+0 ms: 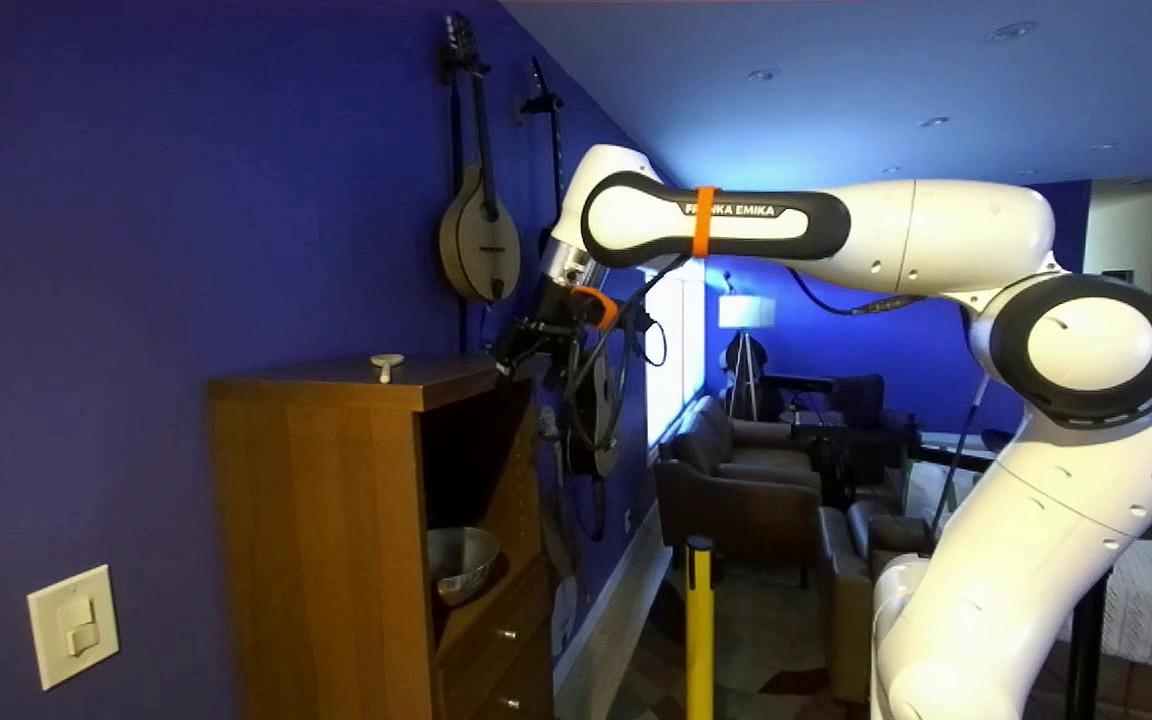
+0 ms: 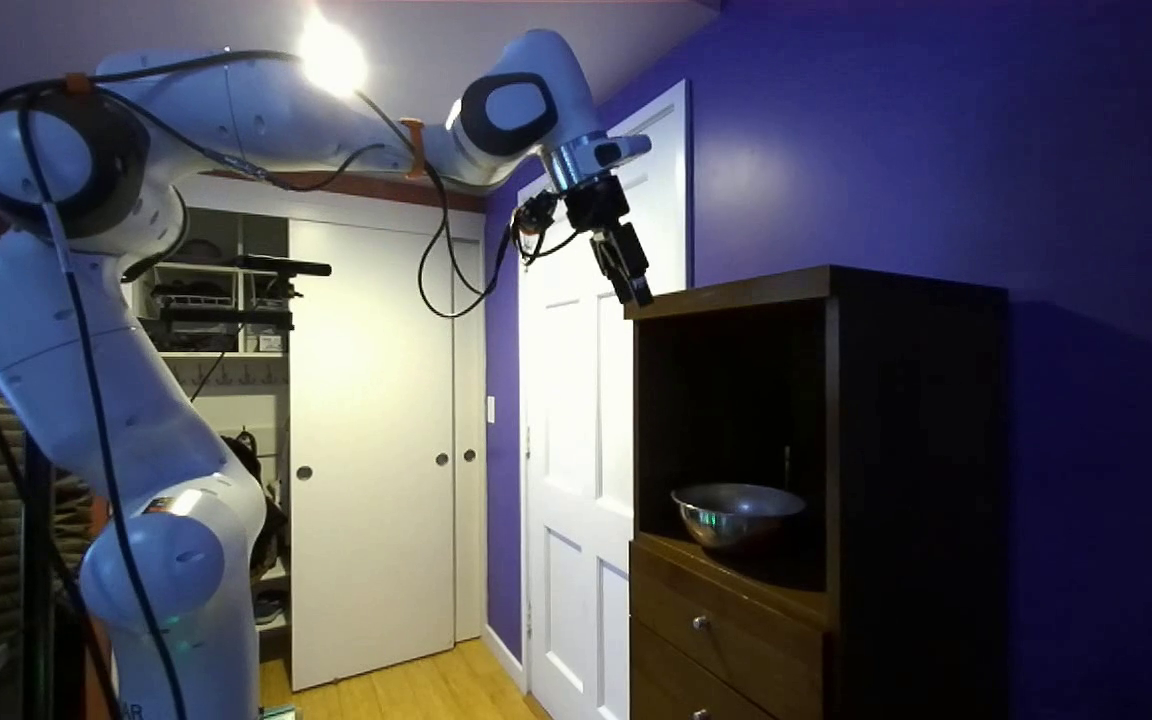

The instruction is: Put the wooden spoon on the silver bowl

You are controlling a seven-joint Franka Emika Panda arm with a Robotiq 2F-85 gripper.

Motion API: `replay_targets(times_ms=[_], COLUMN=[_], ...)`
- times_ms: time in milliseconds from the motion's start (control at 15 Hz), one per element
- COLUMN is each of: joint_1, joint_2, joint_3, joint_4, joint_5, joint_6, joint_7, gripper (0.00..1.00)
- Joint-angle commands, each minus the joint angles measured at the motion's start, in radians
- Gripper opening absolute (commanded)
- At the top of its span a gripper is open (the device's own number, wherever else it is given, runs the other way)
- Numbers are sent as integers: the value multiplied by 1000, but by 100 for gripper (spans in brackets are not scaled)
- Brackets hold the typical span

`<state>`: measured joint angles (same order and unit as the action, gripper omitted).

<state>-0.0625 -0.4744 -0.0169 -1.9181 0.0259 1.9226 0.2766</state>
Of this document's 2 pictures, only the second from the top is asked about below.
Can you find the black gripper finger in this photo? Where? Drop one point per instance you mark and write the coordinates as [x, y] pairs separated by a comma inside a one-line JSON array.
[[642, 266], [627, 274]]

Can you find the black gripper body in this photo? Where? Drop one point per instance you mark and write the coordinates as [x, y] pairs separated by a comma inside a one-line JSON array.
[[597, 205]]

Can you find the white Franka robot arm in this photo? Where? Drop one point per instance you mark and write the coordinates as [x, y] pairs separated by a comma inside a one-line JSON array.
[[137, 400]]

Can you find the silver metal bowl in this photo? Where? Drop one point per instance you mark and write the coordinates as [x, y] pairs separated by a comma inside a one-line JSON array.
[[738, 515]]

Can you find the white panelled room door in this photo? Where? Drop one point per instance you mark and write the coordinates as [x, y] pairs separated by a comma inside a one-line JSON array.
[[591, 443]]

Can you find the narrow white closet door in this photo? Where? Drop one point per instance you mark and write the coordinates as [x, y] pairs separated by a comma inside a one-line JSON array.
[[471, 443]]

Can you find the bright ceiling lamp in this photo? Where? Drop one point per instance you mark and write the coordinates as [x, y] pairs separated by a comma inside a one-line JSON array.
[[332, 58]]

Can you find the wide white closet door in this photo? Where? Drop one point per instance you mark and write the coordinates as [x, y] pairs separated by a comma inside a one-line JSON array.
[[369, 454]]

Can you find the dark wooden cabinet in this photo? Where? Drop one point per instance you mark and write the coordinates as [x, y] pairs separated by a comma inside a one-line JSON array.
[[919, 493]]

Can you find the wooden cabinet drawer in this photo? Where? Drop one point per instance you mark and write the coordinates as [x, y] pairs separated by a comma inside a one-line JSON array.
[[721, 627], [682, 693]]

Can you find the closet shelf with equipment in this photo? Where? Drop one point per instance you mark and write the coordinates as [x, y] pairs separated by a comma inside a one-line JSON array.
[[218, 304]]

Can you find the black backpack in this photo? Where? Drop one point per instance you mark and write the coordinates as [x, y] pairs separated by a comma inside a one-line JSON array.
[[256, 493]]

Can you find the black stand pole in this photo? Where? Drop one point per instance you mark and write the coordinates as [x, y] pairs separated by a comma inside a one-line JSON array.
[[39, 586]]

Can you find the small white wall switch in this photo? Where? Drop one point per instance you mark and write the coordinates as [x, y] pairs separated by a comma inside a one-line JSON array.
[[493, 410]]

